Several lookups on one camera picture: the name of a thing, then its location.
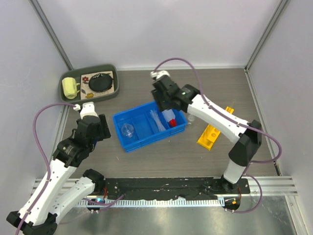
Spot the yellow test tube rack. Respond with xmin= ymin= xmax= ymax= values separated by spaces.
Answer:
xmin=197 ymin=106 xmax=235 ymax=151

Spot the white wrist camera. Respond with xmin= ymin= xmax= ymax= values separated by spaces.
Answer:
xmin=150 ymin=70 xmax=170 ymax=80
xmin=73 ymin=102 xmax=98 ymax=119

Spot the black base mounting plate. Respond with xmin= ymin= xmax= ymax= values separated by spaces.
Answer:
xmin=90 ymin=177 xmax=250 ymax=201

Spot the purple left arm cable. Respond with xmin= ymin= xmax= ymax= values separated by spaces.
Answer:
xmin=14 ymin=102 xmax=125 ymax=235

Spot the blue divided plastic bin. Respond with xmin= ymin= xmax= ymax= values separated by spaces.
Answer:
xmin=112 ymin=101 xmax=187 ymax=152

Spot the grey-green plastic tray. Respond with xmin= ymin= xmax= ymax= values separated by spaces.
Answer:
xmin=58 ymin=64 xmax=120 ymax=104

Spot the bundle of plastic pipettes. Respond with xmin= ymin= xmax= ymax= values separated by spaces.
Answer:
xmin=150 ymin=110 xmax=166 ymax=132

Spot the pale yellow mug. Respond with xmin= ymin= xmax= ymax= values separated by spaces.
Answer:
xmin=62 ymin=77 xmax=80 ymax=99

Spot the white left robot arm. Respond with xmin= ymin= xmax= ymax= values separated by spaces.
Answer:
xmin=6 ymin=115 xmax=111 ymax=235

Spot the floral patterned coaster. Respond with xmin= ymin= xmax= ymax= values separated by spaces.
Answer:
xmin=80 ymin=71 xmax=114 ymax=100

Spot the white wash bottle red cap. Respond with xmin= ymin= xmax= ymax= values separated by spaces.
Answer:
xmin=161 ymin=109 xmax=177 ymax=127

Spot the black round plate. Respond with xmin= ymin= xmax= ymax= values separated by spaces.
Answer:
xmin=89 ymin=73 xmax=113 ymax=92

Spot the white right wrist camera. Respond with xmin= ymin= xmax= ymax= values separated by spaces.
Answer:
xmin=150 ymin=70 xmax=170 ymax=80

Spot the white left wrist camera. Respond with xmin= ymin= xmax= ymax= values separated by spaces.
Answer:
xmin=73 ymin=102 xmax=98 ymax=119

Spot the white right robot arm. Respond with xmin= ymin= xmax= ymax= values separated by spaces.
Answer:
xmin=150 ymin=70 xmax=262 ymax=193

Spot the small clear glass bottle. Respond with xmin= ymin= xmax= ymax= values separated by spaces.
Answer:
xmin=187 ymin=114 xmax=196 ymax=128

